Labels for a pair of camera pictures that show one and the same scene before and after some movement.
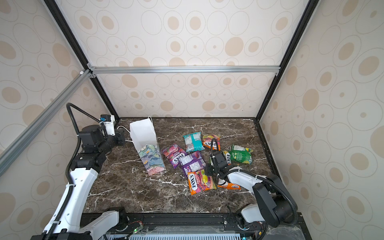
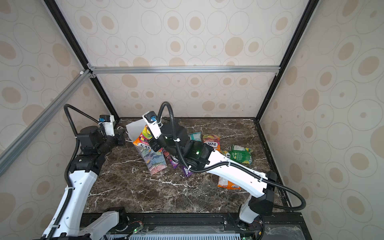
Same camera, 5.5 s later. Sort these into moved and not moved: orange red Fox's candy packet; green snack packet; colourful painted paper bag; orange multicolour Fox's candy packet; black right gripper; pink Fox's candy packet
Moved: orange multicolour Fox's candy packet; black right gripper
Not moved: orange red Fox's candy packet; green snack packet; pink Fox's candy packet; colourful painted paper bag
